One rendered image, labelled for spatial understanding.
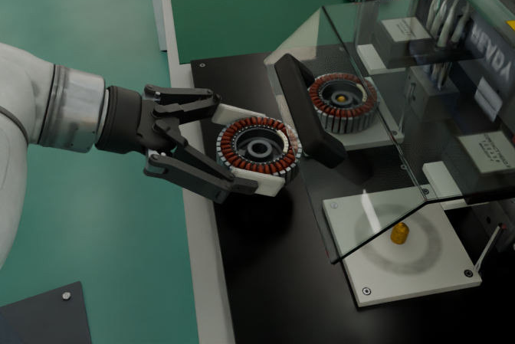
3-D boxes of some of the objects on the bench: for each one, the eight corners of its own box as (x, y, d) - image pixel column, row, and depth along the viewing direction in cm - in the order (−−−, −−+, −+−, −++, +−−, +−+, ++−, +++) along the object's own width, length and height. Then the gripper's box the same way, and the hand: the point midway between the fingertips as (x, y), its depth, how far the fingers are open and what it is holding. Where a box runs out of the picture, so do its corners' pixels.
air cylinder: (498, 253, 64) (513, 227, 60) (470, 206, 69) (483, 179, 65) (535, 247, 64) (553, 221, 60) (504, 201, 69) (519, 174, 65)
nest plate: (358, 307, 59) (359, 302, 58) (323, 205, 69) (323, 200, 68) (479, 286, 60) (483, 280, 60) (427, 190, 71) (429, 184, 70)
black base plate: (253, 460, 50) (253, 453, 48) (191, 70, 94) (190, 59, 92) (676, 370, 56) (689, 362, 54) (431, 43, 100) (434, 33, 98)
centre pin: (393, 245, 63) (398, 232, 61) (388, 232, 64) (391, 220, 62) (408, 243, 63) (413, 230, 61) (402, 230, 65) (407, 217, 63)
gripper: (93, 78, 68) (243, 116, 78) (86, 218, 52) (275, 243, 62) (109, 32, 63) (265, 78, 73) (106, 169, 47) (306, 204, 57)
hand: (257, 151), depth 67 cm, fingers closed on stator, 11 cm apart
